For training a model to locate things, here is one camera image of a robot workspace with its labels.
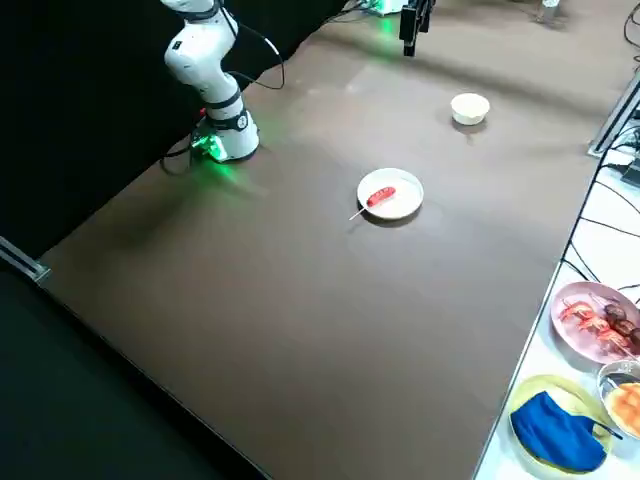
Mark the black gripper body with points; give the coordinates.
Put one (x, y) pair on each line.
(417, 4)

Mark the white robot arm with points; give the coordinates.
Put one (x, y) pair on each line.
(382, 5)
(210, 75)

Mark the white bowl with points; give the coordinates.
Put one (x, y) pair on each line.
(470, 107)

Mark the glass bowl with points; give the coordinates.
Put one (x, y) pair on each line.
(607, 377)

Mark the red sausage on stick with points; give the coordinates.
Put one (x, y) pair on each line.
(381, 195)

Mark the white plate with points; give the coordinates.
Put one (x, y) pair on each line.
(400, 200)

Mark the black power adapter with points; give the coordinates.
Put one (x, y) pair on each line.
(632, 175)

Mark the red shrimp skewer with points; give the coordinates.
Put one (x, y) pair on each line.
(587, 322)

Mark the pink plate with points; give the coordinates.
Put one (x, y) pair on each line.
(567, 335)

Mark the brown meatball skewer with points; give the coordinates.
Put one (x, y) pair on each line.
(620, 320)

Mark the yellow plate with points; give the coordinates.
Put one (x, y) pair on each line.
(555, 385)

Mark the blue cloth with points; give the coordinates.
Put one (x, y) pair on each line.
(550, 430)

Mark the orange bread buns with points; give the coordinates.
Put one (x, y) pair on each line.
(627, 402)

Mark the aluminium post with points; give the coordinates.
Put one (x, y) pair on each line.
(615, 115)

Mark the aluminium frame rail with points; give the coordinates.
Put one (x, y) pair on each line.
(25, 262)

